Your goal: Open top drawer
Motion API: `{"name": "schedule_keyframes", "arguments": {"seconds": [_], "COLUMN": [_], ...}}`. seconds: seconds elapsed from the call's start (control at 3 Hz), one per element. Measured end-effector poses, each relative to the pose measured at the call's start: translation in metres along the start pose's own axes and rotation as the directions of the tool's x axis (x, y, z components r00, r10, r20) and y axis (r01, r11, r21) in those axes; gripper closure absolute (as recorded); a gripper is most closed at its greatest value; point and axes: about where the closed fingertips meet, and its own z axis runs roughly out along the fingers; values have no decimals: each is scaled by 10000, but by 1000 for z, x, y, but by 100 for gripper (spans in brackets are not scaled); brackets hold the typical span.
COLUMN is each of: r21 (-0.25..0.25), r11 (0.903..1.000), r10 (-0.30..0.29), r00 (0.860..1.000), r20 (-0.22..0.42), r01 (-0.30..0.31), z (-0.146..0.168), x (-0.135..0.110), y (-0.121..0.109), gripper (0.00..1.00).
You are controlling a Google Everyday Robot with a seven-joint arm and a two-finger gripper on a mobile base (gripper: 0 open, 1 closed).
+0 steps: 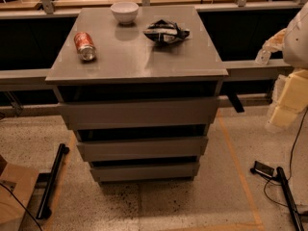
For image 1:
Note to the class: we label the white ceramic bowl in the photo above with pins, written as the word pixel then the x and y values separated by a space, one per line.
pixel 125 12

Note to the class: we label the grey metal rail frame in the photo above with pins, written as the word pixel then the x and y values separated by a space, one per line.
pixel 256 69

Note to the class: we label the grey bottom drawer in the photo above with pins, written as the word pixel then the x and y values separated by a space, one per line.
pixel 144 172

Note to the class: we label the grey drawer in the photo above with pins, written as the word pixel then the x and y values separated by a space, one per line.
pixel 95 151
pixel 144 172
pixel 139 113

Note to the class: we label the grey top drawer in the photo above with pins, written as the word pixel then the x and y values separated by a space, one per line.
pixel 139 113

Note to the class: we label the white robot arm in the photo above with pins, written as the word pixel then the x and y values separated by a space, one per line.
pixel 295 46

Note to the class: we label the cardboard box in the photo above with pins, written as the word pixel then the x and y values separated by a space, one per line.
pixel 17 186

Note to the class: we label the crumpled black chip bag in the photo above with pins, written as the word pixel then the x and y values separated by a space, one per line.
pixel 165 32

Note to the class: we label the black floor bar left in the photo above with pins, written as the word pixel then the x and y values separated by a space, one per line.
pixel 49 179

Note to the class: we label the grey drawer cabinet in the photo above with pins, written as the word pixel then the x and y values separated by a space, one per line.
pixel 141 133

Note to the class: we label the red soda can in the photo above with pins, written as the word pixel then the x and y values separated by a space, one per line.
pixel 85 46

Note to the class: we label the black floor bar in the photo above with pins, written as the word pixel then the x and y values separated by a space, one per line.
pixel 49 179
pixel 289 199

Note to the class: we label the black floor bar right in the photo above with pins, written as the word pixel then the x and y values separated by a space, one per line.
pixel 289 199

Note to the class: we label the grey middle drawer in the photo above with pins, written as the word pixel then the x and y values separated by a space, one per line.
pixel 95 151

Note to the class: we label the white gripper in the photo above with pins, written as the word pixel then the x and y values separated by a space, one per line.
pixel 296 42

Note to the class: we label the clear sanitizer pump bottle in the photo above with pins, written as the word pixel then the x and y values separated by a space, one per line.
pixel 263 57

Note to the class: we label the small black floor device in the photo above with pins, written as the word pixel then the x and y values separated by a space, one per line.
pixel 263 170

